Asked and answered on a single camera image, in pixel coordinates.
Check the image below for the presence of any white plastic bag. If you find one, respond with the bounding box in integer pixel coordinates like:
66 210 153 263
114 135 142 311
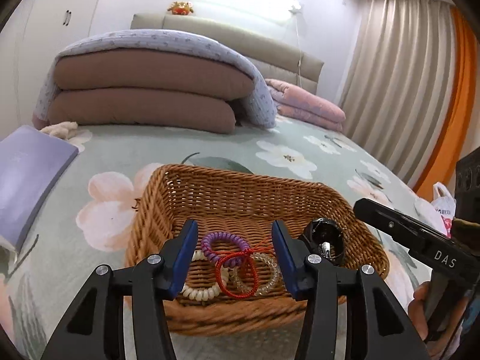
414 182 456 238

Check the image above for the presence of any folded brown duvet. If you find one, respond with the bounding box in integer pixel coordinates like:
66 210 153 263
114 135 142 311
46 49 254 134

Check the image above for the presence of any person right hand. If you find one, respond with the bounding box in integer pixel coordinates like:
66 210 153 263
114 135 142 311
408 282 452 359

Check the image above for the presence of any floral green bedspread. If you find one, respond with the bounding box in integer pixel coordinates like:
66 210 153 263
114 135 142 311
1 117 422 359

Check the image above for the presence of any orange plush toy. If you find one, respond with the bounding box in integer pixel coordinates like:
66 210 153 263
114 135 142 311
168 1 194 16

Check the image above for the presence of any orange curtain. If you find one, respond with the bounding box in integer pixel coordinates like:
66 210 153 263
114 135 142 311
414 7 479 201

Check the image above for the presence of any cream fluffy cloth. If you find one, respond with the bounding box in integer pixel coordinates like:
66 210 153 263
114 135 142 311
40 121 78 141

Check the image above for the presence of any cream spiral hair tie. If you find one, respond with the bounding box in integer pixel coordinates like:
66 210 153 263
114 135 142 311
180 248 230 302

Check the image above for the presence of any beige curtain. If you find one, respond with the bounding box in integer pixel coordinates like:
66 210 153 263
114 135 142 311
340 0 456 186

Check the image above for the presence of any beige padded headboard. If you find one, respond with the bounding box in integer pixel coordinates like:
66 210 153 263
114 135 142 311
130 13 324 94

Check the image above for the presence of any red cord bracelet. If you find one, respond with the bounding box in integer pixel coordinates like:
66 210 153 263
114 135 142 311
214 235 277 301

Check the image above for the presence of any blue patterned blanket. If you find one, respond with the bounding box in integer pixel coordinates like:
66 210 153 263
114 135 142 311
32 29 277 129

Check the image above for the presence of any folded pink quilt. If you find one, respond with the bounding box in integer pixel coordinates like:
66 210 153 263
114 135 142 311
265 79 346 132

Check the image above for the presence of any purple spiral hair tie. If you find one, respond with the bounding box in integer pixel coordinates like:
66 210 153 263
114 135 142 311
200 232 251 263

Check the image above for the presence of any black wrist watch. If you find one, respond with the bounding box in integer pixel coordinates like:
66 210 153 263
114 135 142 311
299 218 345 266

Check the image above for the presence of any brown wicker basket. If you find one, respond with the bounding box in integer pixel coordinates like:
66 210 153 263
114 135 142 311
125 164 390 336

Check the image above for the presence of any blue book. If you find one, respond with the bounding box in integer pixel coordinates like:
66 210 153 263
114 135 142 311
0 125 79 254

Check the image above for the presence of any clear spiral hair tie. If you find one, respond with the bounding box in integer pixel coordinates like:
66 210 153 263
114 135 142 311
228 251 283 296

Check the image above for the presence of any white wardrobe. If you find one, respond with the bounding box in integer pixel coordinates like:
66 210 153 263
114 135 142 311
1 0 98 137

